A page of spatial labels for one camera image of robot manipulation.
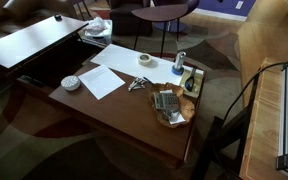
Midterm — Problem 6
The patterned red beige rug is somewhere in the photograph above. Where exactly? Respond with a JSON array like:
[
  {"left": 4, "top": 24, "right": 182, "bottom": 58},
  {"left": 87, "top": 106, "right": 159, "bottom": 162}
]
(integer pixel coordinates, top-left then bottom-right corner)
[{"left": 0, "top": 13, "right": 245, "bottom": 180}]

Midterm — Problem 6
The grey calculator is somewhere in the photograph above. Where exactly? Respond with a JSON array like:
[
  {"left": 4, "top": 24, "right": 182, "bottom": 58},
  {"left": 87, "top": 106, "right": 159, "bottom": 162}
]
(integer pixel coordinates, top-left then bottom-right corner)
[{"left": 153, "top": 92, "right": 180, "bottom": 112}]

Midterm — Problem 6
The dark lift-top table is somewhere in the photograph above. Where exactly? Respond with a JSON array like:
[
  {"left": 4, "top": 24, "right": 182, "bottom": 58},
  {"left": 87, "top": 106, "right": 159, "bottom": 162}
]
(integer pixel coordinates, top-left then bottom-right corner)
[{"left": 0, "top": 14, "right": 90, "bottom": 88}]

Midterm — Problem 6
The blue pen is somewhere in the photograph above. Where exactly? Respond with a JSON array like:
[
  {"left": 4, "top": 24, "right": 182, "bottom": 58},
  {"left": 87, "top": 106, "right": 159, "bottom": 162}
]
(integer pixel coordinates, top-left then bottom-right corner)
[{"left": 142, "top": 76, "right": 155, "bottom": 85}]

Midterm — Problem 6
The brown wooden bowl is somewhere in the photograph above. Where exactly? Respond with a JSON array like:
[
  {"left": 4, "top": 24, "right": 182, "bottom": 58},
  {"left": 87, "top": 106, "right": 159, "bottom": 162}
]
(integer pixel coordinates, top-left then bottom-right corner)
[{"left": 148, "top": 82, "right": 196, "bottom": 129}]

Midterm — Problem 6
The beige masking tape roll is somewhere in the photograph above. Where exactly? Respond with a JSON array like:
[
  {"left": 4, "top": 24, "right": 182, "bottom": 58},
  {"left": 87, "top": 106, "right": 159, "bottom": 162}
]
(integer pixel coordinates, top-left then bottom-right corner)
[{"left": 137, "top": 52, "right": 153, "bottom": 67}]

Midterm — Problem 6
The white rectangular board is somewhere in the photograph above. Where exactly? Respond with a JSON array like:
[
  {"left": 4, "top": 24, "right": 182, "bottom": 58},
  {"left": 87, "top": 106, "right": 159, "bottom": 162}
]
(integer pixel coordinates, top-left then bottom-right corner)
[{"left": 90, "top": 43, "right": 205, "bottom": 86}]

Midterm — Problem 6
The white plastic bag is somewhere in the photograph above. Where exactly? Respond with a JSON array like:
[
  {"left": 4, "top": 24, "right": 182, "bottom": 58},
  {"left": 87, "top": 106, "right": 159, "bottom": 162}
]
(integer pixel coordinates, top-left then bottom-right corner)
[{"left": 84, "top": 16, "right": 109, "bottom": 36}]

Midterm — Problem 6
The black base cable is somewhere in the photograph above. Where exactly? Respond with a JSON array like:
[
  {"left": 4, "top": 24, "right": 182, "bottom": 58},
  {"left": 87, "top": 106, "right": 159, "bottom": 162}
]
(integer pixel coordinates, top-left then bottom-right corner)
[{"left": 222, "top": 59, "right": 288, "bottom": 126}]

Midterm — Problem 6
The light wooden robot table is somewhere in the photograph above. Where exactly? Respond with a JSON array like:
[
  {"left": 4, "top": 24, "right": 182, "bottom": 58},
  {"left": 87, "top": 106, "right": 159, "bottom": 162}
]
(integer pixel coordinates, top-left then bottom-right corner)
[{"left": 238, "top": 56, "right": 288, "bottom": 180}]

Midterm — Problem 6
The brown wooden coffee table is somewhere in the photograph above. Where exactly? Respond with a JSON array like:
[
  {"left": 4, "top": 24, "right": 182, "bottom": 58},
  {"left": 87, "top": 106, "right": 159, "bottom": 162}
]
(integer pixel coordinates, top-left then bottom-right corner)
[{"left": 48, "top": 43, "right": 207, "bottom": 169}]

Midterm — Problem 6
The white plastic storage bin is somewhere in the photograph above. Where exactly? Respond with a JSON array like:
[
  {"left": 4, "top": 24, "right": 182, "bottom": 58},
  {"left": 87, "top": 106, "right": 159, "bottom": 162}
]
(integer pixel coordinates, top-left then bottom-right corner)
[{"left": 81, "top": 19, "right": 114, "bottom": 47}]

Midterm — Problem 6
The white round bowl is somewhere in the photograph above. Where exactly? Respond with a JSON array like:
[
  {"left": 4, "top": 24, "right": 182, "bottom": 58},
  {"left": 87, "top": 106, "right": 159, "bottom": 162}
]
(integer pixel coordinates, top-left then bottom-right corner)
[{"left": 60, "top": 75, "right": 82, "bottom": 92}]

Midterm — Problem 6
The black table leg frame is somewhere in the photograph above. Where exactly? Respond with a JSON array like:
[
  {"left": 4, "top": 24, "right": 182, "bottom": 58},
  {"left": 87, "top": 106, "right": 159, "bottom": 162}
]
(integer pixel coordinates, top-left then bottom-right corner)
[{"left": 190, "top": 106, "right": 252, "bottom": 180}]

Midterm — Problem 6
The blue tape roll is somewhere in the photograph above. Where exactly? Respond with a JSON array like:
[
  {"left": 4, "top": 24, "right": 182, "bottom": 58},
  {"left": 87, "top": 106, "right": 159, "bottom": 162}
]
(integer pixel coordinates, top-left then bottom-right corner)
[{"left": 170, "top": 64, "right": 185, "bottom": 76}]

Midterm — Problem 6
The silver drink can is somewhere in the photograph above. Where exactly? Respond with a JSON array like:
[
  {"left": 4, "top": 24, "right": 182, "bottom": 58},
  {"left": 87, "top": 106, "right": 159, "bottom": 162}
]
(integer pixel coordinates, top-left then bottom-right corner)
[{"left": 173, "top": 50, "right": 187, "bottom": 72}]

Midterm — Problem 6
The white paper sheet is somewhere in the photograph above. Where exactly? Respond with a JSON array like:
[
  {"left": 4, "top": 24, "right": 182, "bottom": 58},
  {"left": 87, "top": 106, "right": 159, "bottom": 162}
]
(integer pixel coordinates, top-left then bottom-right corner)
[{"left": 77, "top": 64, "right": 126, "bottom": 101}]

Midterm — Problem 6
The dark wooden chair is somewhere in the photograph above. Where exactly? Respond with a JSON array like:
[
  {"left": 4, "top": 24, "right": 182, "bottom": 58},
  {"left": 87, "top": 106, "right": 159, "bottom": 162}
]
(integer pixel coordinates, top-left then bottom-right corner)
[{"left": 131, "top": 0, "right": 201, "bottom": 59}]

